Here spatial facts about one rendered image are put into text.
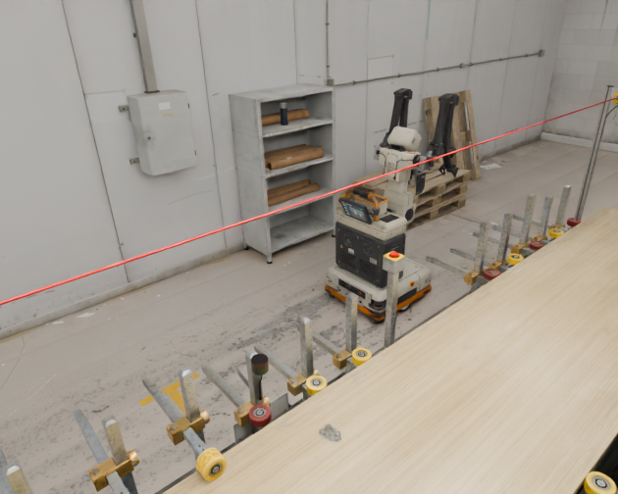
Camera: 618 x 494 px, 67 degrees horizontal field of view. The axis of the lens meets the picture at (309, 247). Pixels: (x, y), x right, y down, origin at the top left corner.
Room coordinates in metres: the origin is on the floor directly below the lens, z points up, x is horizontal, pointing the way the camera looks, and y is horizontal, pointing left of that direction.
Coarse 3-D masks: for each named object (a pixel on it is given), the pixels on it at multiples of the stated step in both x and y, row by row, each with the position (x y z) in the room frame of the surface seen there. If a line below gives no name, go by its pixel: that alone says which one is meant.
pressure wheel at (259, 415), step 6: (252, 408) 1.26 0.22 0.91; (258, 408) 1.26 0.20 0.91; (264, 408) 1.26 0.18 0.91; (252, 414) 1.23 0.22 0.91; (258, 414) 1.23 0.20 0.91; (264, 414) 1.23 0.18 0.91; (270, 414) 1.23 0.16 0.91; (252, 420) 1.20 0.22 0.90; (258, 420) 1.20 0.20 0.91; (264, 420) 1.20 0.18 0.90; (270, 420) 1.22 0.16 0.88; (258, 426) 1.20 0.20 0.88
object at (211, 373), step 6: (204, 366) 1.55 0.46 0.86; (210, 366) 1.55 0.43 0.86; (204, 372) 1.53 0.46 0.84; (210, 372) 1.50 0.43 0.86; (216, 372) 1.50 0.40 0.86; (210, 378) 1.49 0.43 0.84; (216, 378) 1.47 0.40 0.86; (222, 378) 1.47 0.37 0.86; (216, 384) 1.46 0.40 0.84; (222, 384) 1.43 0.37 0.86; (228, 384) 1.43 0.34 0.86; (222, 390) 1.42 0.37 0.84; (228, 390) 1.40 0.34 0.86; (234, 390) 1.40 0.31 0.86; (228, 396) 1.38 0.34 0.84; (234, 396) 1.37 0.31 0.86; (240, 396) 1.37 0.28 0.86; (234, 402) 1.34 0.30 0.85; (240, 402) 1.33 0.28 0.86; (246, 402) 1.33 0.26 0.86; (264, 426) 1.22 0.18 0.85
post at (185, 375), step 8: (184, 368) 1.17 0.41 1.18; (184, 376) 1.15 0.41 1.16; (192, 376) 1.16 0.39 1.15; (184, 384) 1.14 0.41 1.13; (192, 384) 1.16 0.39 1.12; (184, 392) 1.15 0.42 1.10; (192, 392) 1.16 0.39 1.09; (184, 400) 1.16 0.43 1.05; (192, 400) 1.15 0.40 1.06; (192, 408) 1.15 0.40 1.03; (192, 416) 1.15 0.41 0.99; (200, 432) 1.16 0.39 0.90
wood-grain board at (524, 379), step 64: (576, 256) 2.32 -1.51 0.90; (448, 320) 1.76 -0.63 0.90; (512, 320) 1.74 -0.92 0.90; (576, 320) 1.73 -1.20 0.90; (384, 384) 1.36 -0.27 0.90; (448, 384) 1.35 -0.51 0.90; (512, 384) 1.34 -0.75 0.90; (576, 384) 1.33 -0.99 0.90; (256, 448) 1.09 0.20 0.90; (320, 448) 1.08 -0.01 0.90; (384, 448) 1.07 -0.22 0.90; (448, 448) 1.06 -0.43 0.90; (512, 448) 1.05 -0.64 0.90; (576, 448) 1.04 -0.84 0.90
